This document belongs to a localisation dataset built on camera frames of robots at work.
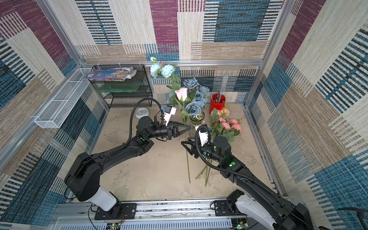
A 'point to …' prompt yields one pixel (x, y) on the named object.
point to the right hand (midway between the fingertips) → (187, 142)
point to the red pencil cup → (217, 101)
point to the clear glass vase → (197, 120)
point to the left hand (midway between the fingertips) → (189, 129)
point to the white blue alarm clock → (141, 112)
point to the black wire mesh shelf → (144, 91)
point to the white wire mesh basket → (53, 116)
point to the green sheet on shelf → (119, 87)
